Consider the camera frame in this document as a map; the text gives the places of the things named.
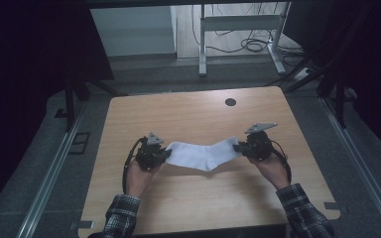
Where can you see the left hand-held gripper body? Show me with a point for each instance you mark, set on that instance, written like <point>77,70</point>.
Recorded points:
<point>149,155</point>

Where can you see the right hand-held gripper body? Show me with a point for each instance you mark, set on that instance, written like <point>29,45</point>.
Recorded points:
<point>257,147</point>

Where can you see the white sock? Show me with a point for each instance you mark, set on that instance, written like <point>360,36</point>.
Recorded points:
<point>201,155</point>

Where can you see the person's left hand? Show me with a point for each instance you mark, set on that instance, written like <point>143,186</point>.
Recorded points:
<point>140,180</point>

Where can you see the person's right hand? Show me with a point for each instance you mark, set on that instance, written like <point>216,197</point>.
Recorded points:
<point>273,172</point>

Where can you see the black round table grommet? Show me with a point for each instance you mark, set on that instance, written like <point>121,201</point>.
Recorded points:
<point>230,102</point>

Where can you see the white power strip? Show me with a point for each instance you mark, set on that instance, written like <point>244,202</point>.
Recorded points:
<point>301,74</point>

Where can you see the black metal stand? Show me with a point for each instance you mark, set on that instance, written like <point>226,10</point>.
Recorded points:
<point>340,105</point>
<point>69,105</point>

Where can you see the white panel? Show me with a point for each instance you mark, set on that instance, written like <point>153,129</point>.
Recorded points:
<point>132,31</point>

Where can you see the grey table bracket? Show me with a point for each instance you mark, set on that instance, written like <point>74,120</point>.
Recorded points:
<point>82,225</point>
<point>335,206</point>

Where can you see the metal floor rail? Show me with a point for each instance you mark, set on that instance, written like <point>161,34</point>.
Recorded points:
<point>46,178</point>
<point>360,165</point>

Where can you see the white metal desk frame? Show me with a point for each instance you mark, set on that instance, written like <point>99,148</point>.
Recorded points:
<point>238,22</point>

